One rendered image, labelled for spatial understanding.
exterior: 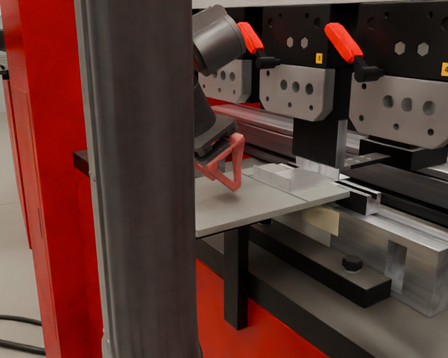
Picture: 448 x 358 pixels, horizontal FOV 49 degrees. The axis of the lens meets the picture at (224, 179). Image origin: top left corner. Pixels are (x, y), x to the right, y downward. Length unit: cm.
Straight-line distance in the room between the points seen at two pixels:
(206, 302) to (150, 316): 62
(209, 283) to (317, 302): 25
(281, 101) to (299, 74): 6
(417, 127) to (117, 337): 44
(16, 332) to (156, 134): 210
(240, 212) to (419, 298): 26
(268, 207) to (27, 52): 94
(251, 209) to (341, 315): 18
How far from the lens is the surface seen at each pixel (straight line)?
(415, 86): 63
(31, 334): 229
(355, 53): 65
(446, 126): 61
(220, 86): 94
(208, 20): 63
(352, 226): 75
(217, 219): 63
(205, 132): 63
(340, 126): 77
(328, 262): 75
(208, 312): 93
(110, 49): 25
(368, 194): 75
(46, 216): 155
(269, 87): 82
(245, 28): 82
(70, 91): 149
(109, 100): 25
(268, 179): 76
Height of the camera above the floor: 124
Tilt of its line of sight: 18 degrees down
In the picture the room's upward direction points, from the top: straight up
